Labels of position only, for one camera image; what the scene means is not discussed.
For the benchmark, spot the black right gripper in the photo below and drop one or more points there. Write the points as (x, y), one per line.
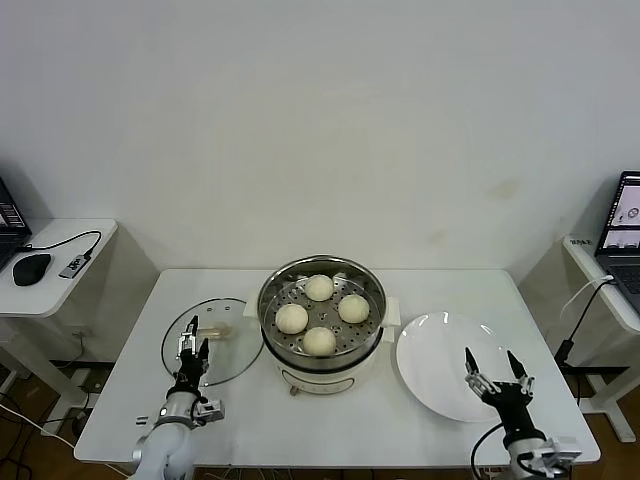
(510, 405)

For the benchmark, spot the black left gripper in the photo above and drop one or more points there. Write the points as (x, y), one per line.
(190, 372)

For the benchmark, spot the white steamed baozi bun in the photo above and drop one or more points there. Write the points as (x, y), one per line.
(291, 319)
(319, 287)
(320, 341)
(354, 308)

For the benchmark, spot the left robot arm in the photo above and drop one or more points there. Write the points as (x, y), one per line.
(167, 445)

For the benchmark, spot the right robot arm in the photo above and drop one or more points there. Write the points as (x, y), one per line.
(525, 457)

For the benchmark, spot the perforated steel steamer basket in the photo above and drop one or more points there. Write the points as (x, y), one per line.
(330, 315)

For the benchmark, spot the glass pot lid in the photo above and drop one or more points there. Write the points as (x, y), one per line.
(235, 360)

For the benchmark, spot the white round plate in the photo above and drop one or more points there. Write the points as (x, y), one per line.
(430, 360)

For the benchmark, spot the cream electric cooking pot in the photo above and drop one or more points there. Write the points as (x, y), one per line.
(320, 377)

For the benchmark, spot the white side desk with mouse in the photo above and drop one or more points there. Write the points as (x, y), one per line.
(60, 300)

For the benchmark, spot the white side desk with label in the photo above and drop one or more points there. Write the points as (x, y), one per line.
(580, 260)

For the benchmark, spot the grey usb hub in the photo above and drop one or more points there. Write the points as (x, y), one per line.
(75, 266)

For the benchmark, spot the grey laptop bright screen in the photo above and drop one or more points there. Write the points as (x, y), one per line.
(625, 275)

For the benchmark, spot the black computer mouse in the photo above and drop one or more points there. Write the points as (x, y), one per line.
(31, 270)

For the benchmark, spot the black laptop dark screen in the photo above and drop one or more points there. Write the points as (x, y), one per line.
(10, 220)

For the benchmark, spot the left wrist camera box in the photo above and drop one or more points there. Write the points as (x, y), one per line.
(212, 411)

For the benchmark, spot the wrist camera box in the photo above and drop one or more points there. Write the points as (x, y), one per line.
(212, 411)
(557, 452)

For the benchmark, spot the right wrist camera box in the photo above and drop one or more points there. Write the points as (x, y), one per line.
(557, 452)

